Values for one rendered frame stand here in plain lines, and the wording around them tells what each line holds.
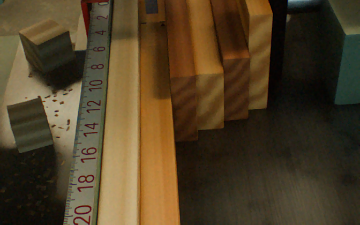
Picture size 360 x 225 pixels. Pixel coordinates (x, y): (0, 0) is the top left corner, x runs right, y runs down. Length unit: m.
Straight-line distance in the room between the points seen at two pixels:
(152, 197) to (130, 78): 0.09
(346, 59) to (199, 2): 0.12
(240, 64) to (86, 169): 0.13
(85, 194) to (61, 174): 0.23
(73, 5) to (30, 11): 0.17
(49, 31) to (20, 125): 0.15
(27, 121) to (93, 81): 0.18
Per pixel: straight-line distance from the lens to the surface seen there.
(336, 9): 0.41
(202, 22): 0.42
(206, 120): 0.39
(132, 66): 0.37
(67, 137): 0.56
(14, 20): 2.39
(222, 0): 0.43
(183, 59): 0.37
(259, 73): 0.39
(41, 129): 0.54
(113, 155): 0.31
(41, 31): 0.64
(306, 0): 0.43
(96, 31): 0.40
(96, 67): 0.37
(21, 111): 0.55
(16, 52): 0.69
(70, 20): 2.32
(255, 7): 0.37
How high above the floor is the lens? 1.17
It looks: 40 degrees down
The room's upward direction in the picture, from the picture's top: 4 degrees counter-clockwise
